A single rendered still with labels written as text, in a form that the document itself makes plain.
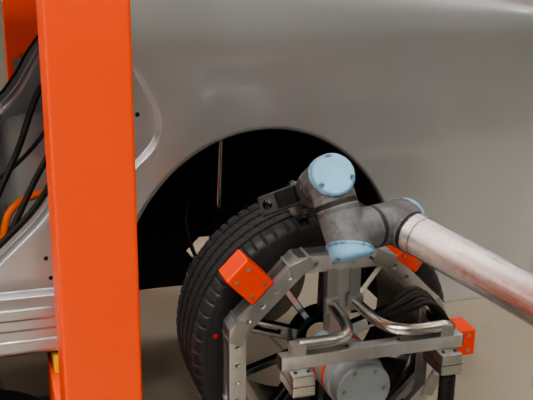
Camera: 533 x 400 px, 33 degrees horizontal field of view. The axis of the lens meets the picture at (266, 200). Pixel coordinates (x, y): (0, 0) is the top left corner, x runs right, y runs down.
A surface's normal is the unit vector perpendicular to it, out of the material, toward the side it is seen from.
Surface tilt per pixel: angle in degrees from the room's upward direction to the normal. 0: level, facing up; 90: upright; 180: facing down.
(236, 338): 90
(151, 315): 0
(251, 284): 90
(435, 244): 57
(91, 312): 90
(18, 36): 90
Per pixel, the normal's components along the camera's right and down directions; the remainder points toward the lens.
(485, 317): 0.01, -0.95
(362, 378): 0.30, 0.29
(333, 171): 0.15, -0.26
